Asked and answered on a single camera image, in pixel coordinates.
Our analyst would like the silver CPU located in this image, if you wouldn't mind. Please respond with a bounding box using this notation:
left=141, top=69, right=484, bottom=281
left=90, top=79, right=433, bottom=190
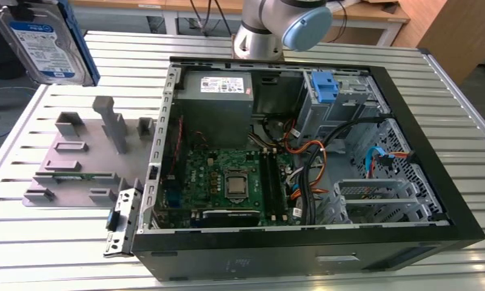
left=226, top=176, right=248, bottom=195

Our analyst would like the pale blue floor cable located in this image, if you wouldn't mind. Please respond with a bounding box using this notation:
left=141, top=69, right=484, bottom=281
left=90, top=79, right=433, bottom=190
left=0, top=86, right=37, bottom=143

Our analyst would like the black open PC case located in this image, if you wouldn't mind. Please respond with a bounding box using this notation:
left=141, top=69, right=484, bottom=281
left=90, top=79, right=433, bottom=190
left=130, top=56, right=485, bottom=281

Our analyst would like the grey parts rack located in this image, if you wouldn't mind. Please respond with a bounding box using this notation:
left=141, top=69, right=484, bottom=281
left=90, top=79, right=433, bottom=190
left=20, top=96, right=160, bottom=210

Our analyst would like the metal bracket with blue latch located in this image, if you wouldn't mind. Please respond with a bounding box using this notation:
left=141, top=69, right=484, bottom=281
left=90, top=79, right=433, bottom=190
left=102, top=187, right=142, bottom=259

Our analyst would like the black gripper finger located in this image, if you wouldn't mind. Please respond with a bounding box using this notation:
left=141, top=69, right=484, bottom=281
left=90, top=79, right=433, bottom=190
left=13, top=0, right=61, bottom=21

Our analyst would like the blue SATA wire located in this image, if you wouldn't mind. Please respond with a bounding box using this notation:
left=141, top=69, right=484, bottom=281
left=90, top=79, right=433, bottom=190
left=365, top=145, right=389, bottom=180

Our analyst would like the metal optical drive cage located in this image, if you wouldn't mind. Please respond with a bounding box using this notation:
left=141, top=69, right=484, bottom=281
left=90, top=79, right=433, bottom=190
left=297, top=69, right=390, bottom=144

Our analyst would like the orange power wire black plug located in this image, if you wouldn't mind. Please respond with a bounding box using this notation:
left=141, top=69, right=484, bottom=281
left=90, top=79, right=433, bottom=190
left=381, top=150, right=420, bottom=168

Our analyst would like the metal socket cover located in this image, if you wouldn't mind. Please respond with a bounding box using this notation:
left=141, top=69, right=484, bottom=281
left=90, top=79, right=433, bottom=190
left=225, top=172, right=250, bottom=201

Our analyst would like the black cable bundle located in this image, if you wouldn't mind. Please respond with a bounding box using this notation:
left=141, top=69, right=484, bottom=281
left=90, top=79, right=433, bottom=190
left=297, top=115, right=396, bottom=227

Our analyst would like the metal disk bay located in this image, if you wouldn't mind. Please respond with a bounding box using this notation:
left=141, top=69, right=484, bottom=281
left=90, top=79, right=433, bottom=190
left=333, top=178, right=448, bottom=225

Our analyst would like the blue drive cage latch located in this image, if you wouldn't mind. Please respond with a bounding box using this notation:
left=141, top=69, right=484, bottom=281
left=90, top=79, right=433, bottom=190
left=310, top=70, right=340, bottom=104

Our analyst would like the black waste bin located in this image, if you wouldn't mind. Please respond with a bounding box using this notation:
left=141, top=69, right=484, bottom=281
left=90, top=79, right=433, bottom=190
left=0, top=24, right=28, bottom=80

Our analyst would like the power supply wire bundle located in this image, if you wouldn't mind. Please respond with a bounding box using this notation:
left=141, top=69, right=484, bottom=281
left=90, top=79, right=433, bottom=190
left=248, top=116, right=298, bottom=151

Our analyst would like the orange yellow wire bundle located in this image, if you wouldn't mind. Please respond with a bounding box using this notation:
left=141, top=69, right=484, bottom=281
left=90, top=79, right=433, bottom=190
left=285, top=141, right=329, bottom=201

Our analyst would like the wooden desk white frame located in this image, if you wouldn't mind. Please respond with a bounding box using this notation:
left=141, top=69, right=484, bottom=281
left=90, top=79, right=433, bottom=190
left=329, top=0, right=412, bottom=46

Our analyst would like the green RAM stick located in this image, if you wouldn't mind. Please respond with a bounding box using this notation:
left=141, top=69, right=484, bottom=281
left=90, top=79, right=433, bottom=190
left=34, top=172, right=112, bottom=183

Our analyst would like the hard disk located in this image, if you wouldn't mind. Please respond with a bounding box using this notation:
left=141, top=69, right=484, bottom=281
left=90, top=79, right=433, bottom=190
left=0, top=0, right=101, bottom=88

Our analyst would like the wooden cabinet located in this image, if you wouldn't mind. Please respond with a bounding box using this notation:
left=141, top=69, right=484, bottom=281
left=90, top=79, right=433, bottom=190
left=392, top=0, right=485, bottom=86

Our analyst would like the black graphics card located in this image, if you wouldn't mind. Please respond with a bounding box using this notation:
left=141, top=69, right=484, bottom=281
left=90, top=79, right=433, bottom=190
left=200, top=208, right=262, bottom=228

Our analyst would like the black RAM slot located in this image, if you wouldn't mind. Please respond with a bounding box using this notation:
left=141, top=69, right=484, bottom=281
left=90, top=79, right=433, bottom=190
left=258, top=147, right=278, bottom=222
left=270, top=147, right=290, bottom=221

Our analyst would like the grey power supply unit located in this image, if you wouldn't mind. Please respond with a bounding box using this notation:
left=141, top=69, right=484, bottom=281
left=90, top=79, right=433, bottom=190
left=172, top=71, right=254, bottom=150

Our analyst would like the green motherboard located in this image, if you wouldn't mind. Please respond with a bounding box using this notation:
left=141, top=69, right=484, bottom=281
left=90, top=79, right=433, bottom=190
left=152, top=147, right=305, bottom=229

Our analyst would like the CPU socket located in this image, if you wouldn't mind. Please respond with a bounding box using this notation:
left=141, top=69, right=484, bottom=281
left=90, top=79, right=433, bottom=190
left=222, top=170, right=252, bottom=205

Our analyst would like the grey desk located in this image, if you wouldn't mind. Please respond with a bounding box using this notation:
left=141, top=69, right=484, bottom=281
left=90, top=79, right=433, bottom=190
left=68, top=0, right=244, bottom=36

